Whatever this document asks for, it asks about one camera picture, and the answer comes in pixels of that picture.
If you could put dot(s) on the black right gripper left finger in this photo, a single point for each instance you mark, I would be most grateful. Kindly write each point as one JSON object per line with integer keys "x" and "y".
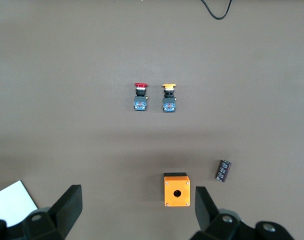
{"x": 64, "y": 212}

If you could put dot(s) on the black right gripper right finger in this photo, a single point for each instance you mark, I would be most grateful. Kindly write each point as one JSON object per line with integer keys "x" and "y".
{"x": 207, "y": 215}

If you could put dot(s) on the white drawer cabinet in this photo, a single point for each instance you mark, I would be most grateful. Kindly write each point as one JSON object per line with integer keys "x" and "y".
{"x": 9, "y": 202}

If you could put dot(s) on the yellow mushroom push button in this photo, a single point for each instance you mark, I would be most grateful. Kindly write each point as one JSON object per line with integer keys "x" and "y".
{"x": 169, "y": 101}

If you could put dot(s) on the red mushroom push button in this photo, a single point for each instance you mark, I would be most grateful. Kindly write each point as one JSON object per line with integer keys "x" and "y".
{"x": 140, "y": 100}

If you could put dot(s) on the orange button enclosure box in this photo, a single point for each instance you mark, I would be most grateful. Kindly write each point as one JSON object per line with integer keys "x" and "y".
{"x": 177, "y": 192}

